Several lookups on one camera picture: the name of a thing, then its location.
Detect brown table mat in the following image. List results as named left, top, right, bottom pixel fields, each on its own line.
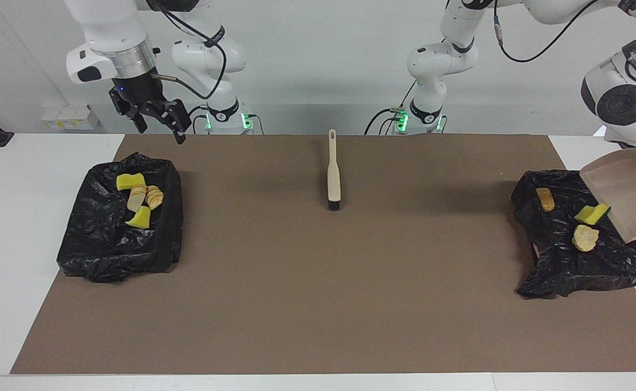
left=9, top=134, right=636, bottom=375

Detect black base cable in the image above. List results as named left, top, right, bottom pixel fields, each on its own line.
left=364, top=81, right=406, bottom=135
left=187, top=106, right=210, bottom=135

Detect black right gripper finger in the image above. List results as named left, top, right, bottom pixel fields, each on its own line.
left=150, top=99, right=189, bottom=144
left=109, top=90, right=147, bottom=134

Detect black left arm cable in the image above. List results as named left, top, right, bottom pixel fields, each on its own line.
left=492, top=0, right=636, bottom=93

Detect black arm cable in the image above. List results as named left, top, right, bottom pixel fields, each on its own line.
left=149, top=0, right=227, bottom=101
left=492, top=0, right=636, bottom=93

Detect beige plastic dustpan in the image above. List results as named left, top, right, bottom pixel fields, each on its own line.
left=579, top=148, right=636, bottom=244

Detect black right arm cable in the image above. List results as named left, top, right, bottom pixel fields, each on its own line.
left=149, top=0, right=227, bottom=101

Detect yellow sponge piece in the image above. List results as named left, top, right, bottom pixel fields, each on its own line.
left=125, top=205, right=152, bottom=229
left=116, top=173, right=146, bottom=191
left=574, top=203, right=612, bottom=225

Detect beige hand brush black bristles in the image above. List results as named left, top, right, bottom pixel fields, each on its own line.
left=326, top=129, right=342, bottom=211

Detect brown bread roll toy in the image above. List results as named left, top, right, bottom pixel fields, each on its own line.
left=536, top=187, right=556, bottom=212

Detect bin with black bag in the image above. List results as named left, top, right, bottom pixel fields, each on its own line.
left=56, top=152, right=184, bottom=283
left=511, top=169, right=636, bottom=300

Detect white wall socket box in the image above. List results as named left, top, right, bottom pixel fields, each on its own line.
left=41, top=104, right=100, bottom=131

